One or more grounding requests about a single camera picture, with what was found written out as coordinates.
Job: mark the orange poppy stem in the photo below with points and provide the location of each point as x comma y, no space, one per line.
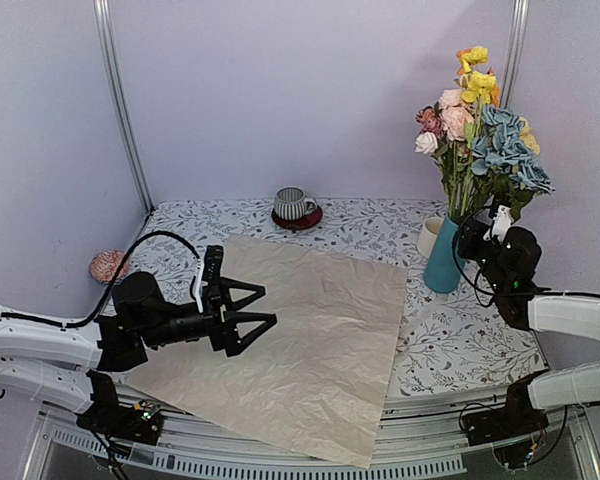
480,75

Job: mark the cream wrapping paper sheet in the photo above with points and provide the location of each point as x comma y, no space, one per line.
315,383

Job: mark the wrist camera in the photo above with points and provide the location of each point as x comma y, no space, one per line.
500,224
208,273

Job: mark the yellow rose stem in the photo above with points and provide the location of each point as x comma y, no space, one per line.
527,137

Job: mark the striped cup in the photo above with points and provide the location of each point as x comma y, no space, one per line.
292,203

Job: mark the yellow poppy stem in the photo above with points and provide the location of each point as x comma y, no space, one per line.
475,85

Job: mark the aluminium frame post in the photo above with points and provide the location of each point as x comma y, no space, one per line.
513,55
105,31

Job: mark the aluminium table front rail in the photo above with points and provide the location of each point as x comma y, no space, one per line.
419,439

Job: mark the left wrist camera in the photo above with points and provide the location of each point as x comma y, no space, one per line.
208,273

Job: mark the white and mauve rose stem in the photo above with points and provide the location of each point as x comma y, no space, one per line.
433,141

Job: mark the teal vase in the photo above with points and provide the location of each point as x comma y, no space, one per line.
443,271

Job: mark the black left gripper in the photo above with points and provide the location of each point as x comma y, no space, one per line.
233,343

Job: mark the left aluminium frame post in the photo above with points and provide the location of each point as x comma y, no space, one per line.
105,31

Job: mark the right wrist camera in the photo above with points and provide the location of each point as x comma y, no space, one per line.
500,224

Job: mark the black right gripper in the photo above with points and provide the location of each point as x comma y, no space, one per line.
467,243

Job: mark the right aluminium frame post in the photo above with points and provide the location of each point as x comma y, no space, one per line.
513,55

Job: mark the cream mug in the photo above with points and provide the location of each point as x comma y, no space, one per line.
428,235

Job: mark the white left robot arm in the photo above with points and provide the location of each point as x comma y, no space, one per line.
72,366

